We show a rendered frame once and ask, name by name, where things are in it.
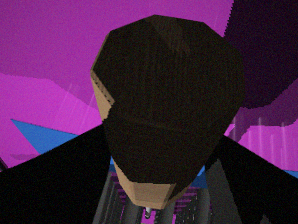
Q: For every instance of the blue flat strip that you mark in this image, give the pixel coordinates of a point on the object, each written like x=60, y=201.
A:
x=45, y=139

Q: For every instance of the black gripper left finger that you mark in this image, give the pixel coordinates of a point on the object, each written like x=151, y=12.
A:
x=61, y=186

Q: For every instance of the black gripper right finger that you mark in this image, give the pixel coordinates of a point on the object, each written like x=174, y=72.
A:
x=245, y=189

